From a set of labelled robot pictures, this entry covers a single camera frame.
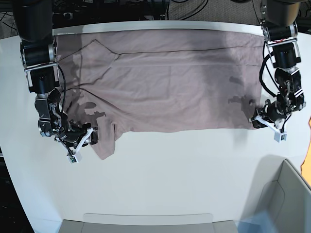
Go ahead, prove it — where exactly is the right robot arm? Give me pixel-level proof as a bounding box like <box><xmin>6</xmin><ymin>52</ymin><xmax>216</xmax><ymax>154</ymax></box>
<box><xmin>12</xmin><ymin>0</ymin><xmax>98</xmax><ymax>149</ymax></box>

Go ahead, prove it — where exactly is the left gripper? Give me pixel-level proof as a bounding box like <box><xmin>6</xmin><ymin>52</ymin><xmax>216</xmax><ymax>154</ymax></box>
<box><xmin>251</xmin><ymin>100</ymin><xmax>287</xmax><ymax>129</ymax></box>

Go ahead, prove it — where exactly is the grey plastic bin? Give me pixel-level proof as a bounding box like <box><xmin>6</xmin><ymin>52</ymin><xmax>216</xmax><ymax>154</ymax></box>
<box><xmin>256</xmin><ymin>160</ymin><xmax>311</xmax><ymax>233</ymax></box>

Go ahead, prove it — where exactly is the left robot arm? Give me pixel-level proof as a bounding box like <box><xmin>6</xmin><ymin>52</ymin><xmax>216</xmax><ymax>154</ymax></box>
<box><xmin>250</xmin><ymin>0</ymin><xmax>306</xmax><ymax>133</ymax></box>

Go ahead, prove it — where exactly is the orange object at edge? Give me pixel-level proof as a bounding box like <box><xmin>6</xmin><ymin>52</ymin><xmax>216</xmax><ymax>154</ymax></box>
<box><xmin>299</xmin><ymin>116</ymin><xmax>311</xmax><ymax>186</ymax></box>

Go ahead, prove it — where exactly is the blue translucent object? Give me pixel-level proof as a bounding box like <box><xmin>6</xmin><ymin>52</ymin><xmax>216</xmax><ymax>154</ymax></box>
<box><xmin>236</xmin><ymin>211</ymin><xmax>277</xmax><ymax>233</ymax></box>

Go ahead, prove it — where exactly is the mauve T-shirt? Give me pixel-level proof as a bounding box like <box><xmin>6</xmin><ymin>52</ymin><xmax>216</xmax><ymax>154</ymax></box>
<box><xmin>56</xmin><ymin>29</ymin><xmax>263</xmax><ymax>159</ymax></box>

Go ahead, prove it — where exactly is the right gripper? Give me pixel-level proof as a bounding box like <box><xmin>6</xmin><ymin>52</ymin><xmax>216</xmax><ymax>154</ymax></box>
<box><xmin>54</xmin><ymin>121</ymin><xmax>98</xmax><ymax>148</ymax></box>

